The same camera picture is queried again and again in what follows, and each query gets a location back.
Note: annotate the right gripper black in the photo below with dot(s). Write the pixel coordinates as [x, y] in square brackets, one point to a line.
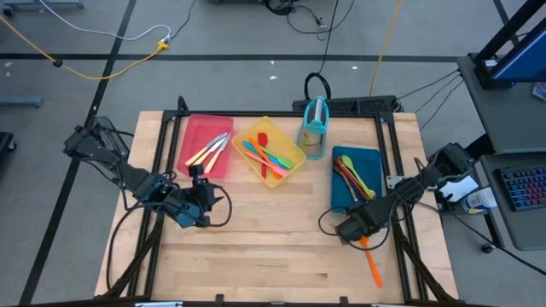
[356, 226]

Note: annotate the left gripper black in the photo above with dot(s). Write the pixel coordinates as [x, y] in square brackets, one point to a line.
[202, 200]

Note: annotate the orange silicone spoon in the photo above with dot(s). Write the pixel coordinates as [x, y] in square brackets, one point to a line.
[372, 264]

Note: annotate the gold metal spoon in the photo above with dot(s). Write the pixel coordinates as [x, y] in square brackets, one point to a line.
[346, 184]

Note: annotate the red silicone spoon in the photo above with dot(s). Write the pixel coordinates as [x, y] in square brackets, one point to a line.
[352, 179]

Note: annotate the blue silicone spatula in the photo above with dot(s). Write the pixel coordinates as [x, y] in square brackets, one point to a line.
[246, 145]

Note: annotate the green silicone spoon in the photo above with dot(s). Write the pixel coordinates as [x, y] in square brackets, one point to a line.
[346, 161]

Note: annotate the red silicone spatula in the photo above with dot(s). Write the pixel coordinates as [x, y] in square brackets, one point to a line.
[263, 140]

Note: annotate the pink silicone spatula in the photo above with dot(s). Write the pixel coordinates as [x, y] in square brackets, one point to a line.
[277, 170]

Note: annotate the green silicone spatula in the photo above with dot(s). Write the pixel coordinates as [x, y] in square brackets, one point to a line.
[286, 163]

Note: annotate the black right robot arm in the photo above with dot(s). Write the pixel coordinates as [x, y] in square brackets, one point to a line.
[448, 164]

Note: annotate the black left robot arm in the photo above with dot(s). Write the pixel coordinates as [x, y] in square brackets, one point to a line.
[141, 183]

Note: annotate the pink plastic bin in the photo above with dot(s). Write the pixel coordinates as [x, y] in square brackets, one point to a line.
[198, 128]

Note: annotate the blue plastic bin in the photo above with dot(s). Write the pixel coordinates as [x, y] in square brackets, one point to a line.
[371, 166]

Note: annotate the black table edge clip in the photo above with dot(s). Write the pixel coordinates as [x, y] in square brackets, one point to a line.
[344, 301]
[219, 299]

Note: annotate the yellow plastic bin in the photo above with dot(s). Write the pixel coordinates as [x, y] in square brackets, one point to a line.
[279, 136]

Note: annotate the white plastic device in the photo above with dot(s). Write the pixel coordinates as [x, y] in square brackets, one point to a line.
[460, 187]

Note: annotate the black power strip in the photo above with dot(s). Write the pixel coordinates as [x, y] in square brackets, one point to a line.
[362, 104]

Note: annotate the white bottle with blue label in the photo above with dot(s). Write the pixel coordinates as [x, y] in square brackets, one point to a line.
[480, 200]

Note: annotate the backlit black keyboard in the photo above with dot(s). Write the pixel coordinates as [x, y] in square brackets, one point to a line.
[524, 187]

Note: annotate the gray desk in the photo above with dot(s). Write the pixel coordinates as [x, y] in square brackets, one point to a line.
[512, 119]
[529, 230]

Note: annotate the gray floor foot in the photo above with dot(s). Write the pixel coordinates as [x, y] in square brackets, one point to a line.
[21, 101]

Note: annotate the black floor object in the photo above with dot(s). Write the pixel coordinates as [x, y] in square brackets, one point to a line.
[6, 140]

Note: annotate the computer monitor with stand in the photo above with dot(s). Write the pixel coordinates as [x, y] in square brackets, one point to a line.
[524, 59]

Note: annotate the gray cart base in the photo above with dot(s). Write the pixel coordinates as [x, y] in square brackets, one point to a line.
[42, 3]

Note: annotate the silver aluminium bracket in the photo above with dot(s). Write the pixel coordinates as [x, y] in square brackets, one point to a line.
[394, 182]

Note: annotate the black aluminium table frame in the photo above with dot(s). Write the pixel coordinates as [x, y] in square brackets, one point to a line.
[245, 114]

